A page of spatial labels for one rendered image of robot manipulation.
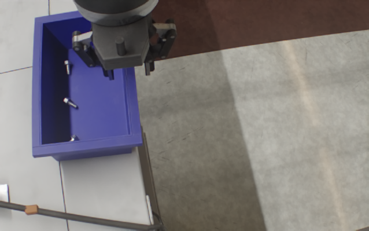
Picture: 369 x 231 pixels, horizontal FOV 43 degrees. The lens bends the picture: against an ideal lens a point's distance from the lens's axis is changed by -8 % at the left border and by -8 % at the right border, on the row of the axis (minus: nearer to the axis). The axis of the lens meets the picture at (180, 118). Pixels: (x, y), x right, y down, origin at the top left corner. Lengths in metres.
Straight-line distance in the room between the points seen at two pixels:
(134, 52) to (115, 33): 0.03
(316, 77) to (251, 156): 0.40
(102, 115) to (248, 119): 0.99
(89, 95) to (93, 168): 0.12
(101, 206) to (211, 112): 1.03
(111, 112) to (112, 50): 0.25
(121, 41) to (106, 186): 0.28
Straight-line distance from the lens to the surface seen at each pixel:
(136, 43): 0.53
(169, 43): 0.65
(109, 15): 0.53
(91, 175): 0.74
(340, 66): 1.89
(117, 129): 0.75
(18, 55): 0.86
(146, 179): 1.16
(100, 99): 0.78
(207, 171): 1.62
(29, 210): 0.70
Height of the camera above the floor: 1.52
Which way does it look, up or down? 65 degrees down
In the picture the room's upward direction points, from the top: 1 degrees clockwise
